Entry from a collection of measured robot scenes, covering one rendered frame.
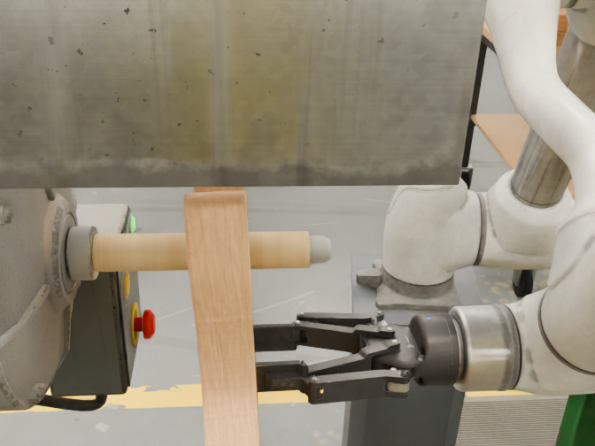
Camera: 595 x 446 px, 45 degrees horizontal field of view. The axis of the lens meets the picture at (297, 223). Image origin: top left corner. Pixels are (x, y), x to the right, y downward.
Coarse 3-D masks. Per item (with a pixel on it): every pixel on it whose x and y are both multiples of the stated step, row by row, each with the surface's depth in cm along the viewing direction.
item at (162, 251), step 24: (96, 240) 60; (120, 240) 60; (144, 240) 60; (168, 240) 60; (264, 240) 61; (288, 240) 61; (96, 264) 60; (120, 264) 60; (144, 264) 60; (168, 264) 60; (264, 264) 61; (288, 264) 61
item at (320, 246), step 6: (312, 240) 62; (318, 240) 62; (324, 240) 62; (312, 246) 61; (318, 246) 61; (324, 246) 61; (330, 246) 62; (312, 252) 61; (318, 252) 61; (324, 252) 61; (330, 252) 62; (312, 258) 62; (318, 258) 62; (324, 258) 62
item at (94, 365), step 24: (96, 216) 94; (120, 216) 94; (96, 288) 85; (120, 288) 87; (72, 312) 86; (96, 312) 86; (120, 312) 88; (72, 336) 88; (96, 336) 88; (120, 336) 89; (72, 360) 90; (96, 360) 90; (120, 360) 90; (72, 384) 91; (96, 384) 92; (120, 384) 92; (72, 408) 96; (96, 408) 98
